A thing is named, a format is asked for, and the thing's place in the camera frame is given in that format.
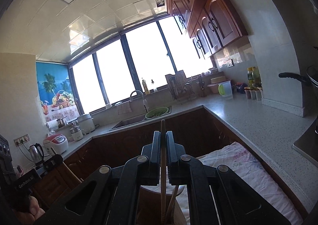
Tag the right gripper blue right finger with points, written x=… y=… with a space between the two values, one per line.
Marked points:
x=217 y=195

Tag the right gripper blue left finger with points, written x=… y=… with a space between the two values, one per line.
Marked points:
x=109 y=195

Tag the tan wooden chopstick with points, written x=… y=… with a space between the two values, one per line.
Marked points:
x=65 y=167

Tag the person's left hand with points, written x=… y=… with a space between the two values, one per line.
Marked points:
x=34 y=213

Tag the wooden utensil holder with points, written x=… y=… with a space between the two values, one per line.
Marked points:
x=150 y=209

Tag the steel electric kettle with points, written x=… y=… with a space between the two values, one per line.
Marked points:
x=37 y=154

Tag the white floral tablecloth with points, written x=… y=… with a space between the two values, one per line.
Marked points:
x=244 y=164

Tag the white red rice cooker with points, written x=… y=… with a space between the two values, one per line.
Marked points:
x=56 y=143

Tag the small white appliance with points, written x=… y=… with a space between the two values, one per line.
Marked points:
x=76 y=133

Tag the paper towel roll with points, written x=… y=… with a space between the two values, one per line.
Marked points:
x=52 y=124

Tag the black gas stove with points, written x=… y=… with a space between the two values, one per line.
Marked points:
x=306 y=145

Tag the green colander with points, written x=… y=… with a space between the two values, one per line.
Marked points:
x=157 y=112

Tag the chrome sink faucet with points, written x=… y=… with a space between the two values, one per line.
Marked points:
x=138 y=95

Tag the tropical fruit poster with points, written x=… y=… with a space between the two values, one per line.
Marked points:
x=55 y=92

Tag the spice jars set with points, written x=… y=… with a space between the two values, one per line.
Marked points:
x=253 y=93

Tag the white green lidded jug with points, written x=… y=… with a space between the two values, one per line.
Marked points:
x=225 y=90

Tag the dish soap bottle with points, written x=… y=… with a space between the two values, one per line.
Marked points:
x=145 y=87

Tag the pink bowl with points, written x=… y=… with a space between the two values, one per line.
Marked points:
x=214 y=88

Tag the yellow oil bottle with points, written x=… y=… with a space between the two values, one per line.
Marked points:
x=253 y=76

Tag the dish drying rack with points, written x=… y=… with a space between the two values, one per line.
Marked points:
x=179 y=86

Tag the black wok pan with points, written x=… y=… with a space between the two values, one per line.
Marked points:
x=309 y=79

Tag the wall power socket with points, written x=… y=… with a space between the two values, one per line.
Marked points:
x=21 y=140

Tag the red wooden wall cabinets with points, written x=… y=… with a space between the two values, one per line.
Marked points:
x=212 y=24

